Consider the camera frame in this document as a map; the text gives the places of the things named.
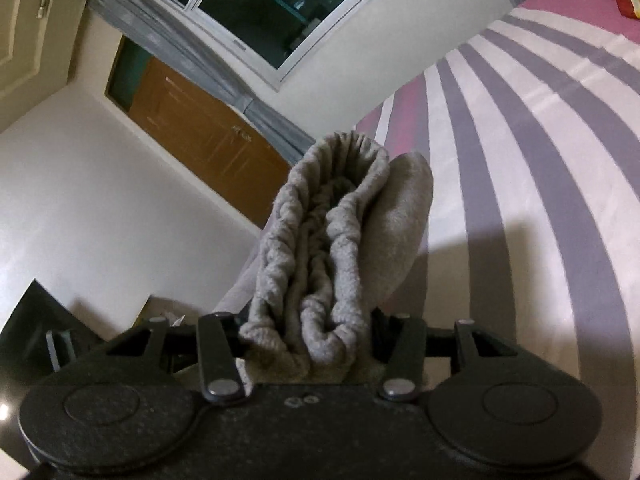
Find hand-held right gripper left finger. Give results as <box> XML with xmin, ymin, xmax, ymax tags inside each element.
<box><xmin>107</xmin><ymin>312</ymin><xmax>252</xmax><ymax>407</ymax></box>

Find cream wardrobe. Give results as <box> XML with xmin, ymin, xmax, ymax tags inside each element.
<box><xmin>0</xmin><ymin>0</ymin><xmax>102</xmax><ymax>106</ymax></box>

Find brown wooden door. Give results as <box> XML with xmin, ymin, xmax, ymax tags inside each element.
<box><xmin>106</xmin><ymin>39</ymin><xmax>292</xmax><ymax>231</ymax></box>

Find striped pink grey bedsheet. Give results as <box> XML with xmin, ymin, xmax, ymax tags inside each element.
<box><xmin>353</xmin><ymin>0</ymin><xmax>640</xmax><ymax>411</ymax></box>

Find black furniture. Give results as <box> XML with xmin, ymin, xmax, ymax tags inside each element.
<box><xmin>0</xmin><ymin>280</ymin><xmax>153</xmax><ymax>466</ymax></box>

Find window with white frame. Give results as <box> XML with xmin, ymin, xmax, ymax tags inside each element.
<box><xmin>143</xmin><ymin>0</ymin><xmax>414</xmax><ymax>92</ymax></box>

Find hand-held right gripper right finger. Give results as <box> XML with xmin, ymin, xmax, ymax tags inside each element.
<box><xmin>371</xmin><ymin>310</ymin><xmax>522</xmax><ymax>404</ymax></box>

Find grey pants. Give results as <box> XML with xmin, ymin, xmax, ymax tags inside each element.
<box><xmin>214</xmin><ymin>131</ymin><xmax>434</xmax><ymax>387</ymax></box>

